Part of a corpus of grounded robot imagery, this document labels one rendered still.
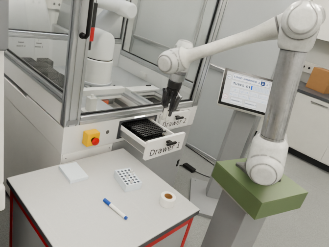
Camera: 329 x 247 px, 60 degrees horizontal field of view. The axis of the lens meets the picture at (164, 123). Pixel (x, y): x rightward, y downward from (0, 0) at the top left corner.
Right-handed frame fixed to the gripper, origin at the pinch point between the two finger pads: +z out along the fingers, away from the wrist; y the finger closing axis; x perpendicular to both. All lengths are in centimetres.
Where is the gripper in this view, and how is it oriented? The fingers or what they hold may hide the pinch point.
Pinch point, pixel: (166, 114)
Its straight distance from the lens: 159.7
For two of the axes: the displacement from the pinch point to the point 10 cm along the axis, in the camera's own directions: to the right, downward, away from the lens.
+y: -6.8, -4.4, 5.8
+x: -6.9, 1.4, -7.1
